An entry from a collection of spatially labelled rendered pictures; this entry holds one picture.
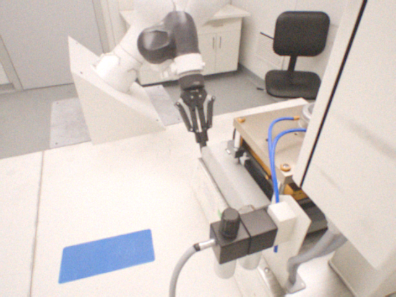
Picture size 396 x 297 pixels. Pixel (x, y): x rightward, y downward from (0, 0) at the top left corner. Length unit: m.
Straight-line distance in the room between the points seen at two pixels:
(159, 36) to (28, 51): 2.84
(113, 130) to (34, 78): 2.64
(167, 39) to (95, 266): 0.62
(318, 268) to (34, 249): 0.68
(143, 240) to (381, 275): 0.53
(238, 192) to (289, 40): 1.97
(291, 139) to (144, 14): 0.74
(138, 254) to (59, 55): 3.03
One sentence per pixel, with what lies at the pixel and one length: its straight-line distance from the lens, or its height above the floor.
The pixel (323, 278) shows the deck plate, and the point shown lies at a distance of 0.56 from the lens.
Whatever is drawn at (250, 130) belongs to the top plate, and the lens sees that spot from 0.52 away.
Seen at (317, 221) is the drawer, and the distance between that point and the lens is 0.58.
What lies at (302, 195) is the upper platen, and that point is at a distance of 0.51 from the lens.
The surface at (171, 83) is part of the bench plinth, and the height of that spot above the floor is 0.04.
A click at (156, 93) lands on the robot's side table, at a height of 0.75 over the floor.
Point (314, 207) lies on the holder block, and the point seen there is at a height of 0.99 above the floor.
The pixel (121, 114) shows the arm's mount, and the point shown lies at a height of 0.87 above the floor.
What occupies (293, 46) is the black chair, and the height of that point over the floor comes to 0.71.
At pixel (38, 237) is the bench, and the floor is 0.75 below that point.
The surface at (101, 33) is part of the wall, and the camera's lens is 3.49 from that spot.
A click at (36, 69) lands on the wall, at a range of 3.64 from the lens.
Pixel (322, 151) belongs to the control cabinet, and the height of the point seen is 1.22.
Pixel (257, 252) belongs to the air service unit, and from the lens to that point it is 0.43.
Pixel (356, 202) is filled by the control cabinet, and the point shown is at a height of 1.20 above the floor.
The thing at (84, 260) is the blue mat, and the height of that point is 0.75.
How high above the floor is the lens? 1.39
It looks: 38 degrees down
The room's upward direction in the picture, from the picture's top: straight up
